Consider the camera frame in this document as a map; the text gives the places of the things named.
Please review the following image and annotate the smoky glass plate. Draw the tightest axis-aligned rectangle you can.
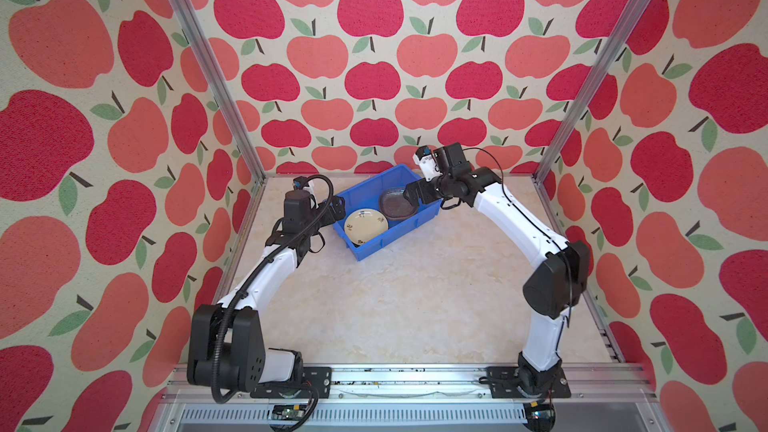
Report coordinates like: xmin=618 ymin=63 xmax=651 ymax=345
xmin=379 ymin=187 xmax=418 ymax=222

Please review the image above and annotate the cream yellow plate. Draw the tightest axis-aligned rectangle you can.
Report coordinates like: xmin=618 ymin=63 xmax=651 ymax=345
xmin=344 ymin=208 xmax=389 ymax=247

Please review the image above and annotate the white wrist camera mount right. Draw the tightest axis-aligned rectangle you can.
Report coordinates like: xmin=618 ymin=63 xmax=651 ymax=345
xmin=413 ymin=146 xmax=440 ymax=181

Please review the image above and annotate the aluminium frame post right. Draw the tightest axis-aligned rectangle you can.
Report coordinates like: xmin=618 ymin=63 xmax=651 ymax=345
xmin=533 ymin=0 xmax=651 ymax=186

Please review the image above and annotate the aluminium frame post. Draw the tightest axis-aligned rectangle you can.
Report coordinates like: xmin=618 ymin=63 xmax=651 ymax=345
xmin=533 ymin=0 xmax=651 ymax=186
xmin=169 ymin=0 xmax=266 ymax=184

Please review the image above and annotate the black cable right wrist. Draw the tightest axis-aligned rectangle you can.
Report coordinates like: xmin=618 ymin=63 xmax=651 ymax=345
xmin=461 ymin=146 xmax=571 ymax=253

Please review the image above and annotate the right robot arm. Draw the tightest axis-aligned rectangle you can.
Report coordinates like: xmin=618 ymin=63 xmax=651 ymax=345
xmin=404 ymin=143 xmax=591 ymax=397

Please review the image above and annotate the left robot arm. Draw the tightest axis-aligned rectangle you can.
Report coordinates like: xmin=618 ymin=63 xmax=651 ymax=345
xmin=187 ymin=174 xmax=345 ymax=404

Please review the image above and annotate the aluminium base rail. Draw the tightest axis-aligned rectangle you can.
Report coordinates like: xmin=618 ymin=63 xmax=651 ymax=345
xmin=147 ymin=363 xmax=671 ymax=431

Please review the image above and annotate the aluminium frame post left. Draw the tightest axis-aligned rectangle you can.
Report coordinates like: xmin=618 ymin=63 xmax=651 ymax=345
xmin=169 ymin=0 xmax=266 ymax=184

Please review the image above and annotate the blue plastic bin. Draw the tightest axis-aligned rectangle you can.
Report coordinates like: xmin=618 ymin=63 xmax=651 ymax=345
xmin=334 ymin=165 xmax=440 ymax=261

